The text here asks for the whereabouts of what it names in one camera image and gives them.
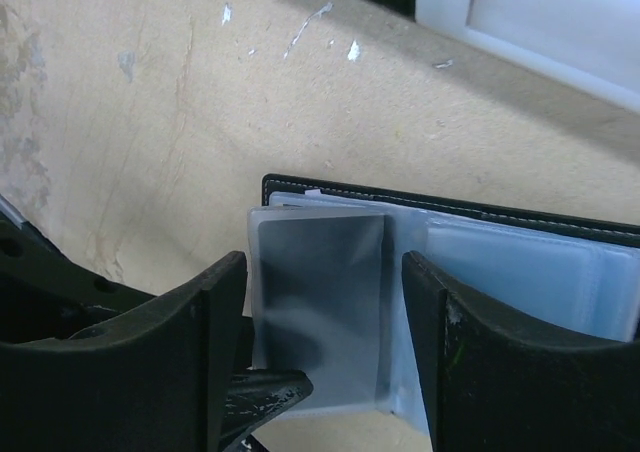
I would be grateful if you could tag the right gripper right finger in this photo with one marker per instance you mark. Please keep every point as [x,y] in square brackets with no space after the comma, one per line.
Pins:
[493,378]

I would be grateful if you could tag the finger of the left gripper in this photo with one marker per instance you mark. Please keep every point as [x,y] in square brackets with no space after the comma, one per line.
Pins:
[257,396]

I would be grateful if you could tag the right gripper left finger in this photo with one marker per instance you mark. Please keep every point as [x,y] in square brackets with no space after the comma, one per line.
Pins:
[154,378]

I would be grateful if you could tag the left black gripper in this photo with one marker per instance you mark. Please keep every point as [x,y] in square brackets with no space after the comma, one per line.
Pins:
[50,272]

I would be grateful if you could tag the black leather card holder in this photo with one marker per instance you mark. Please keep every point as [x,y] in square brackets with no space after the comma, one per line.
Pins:
[578,274]

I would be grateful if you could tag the black white card sorting tray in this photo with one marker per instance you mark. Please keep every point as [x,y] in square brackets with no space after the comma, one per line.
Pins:
[591,45]

